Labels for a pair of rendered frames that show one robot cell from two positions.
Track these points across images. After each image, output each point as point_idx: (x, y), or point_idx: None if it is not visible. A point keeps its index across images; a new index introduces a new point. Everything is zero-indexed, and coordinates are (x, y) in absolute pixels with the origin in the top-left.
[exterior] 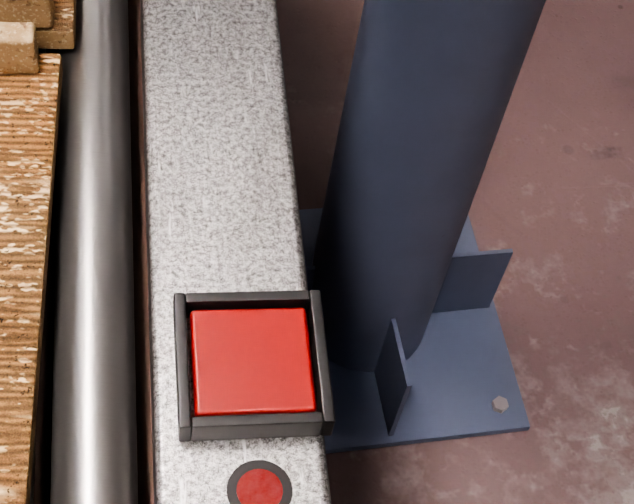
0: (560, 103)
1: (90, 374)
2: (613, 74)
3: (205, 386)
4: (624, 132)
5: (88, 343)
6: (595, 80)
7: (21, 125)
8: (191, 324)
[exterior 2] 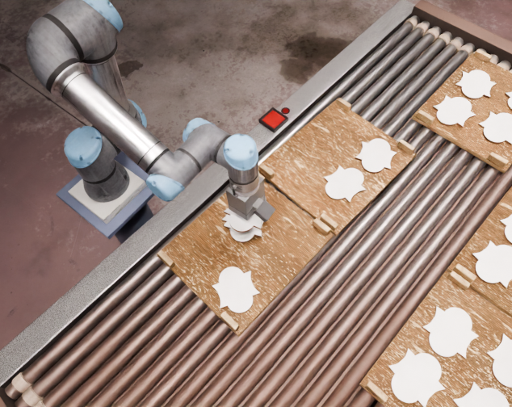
0: (62, 282)
1: (291, 132)
2: (41, 277)
3: (281, 119)
4: (61, 262)
5: (287, 135)
6: (47, 279)
7: (270, 161)
8: (275, 127)
